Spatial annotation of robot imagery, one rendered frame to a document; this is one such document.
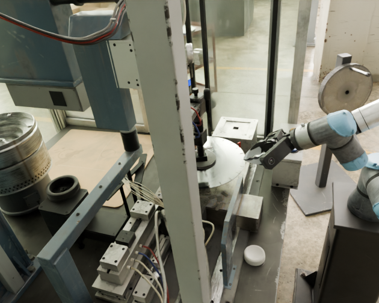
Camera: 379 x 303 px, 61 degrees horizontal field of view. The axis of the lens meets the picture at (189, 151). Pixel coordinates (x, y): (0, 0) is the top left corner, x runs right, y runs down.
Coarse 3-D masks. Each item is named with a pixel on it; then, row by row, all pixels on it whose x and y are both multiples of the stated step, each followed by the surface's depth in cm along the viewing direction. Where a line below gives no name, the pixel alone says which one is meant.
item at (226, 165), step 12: (216, 144) 129; (228, 144) 128; (216, 156) 122; (228, 156) 121; (240, 156) 121; (204, 168) 117; (216, 168) 116; (228, 168) 115; (240, 168) 115; (204, 180) 111; (216, 180) 111; (228, 180) 110
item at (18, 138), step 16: (16, 112) 135; (0, 128) 133; (16, 128) 133; (32, 128) 123; (0, 144) 124; (16, 144) 116; (32, 144) 123; (0, 160) 115; (16, 160) 118; (32, 160) 124; (48, 160) 133; (0, 176) 118; (16, 176) 121; (32, 176) 125; (48, 176) 141; (0, 192) 122; (16, 192) 123; (32, 192) 131; (0, 208) 135; (16, 208) 131; (32, 208) 134
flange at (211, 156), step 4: (208, 152) 123; (212, 152) 123; (208, 156) 121; (212, 156) 121; (208, 160) 119; (212, 160) 119; (196, 164) 118; (200, 164) 117; (204, 164) 117; (208, 164) 117; (212, 164) 118; (200, 168) 117
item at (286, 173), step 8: (280, 128) 144; (288, 128) 144; (288, 160) 125; (296, 160) 124; (280, 168) 129; (288, 168) 128; (296, 168) 127; (272, 176) 133; (280, 176) 131; (288, 176) 130; (296, 176) 129; (272, 184) 136; (280, 184) 135; (288, 184) 132; (296, 184) 131
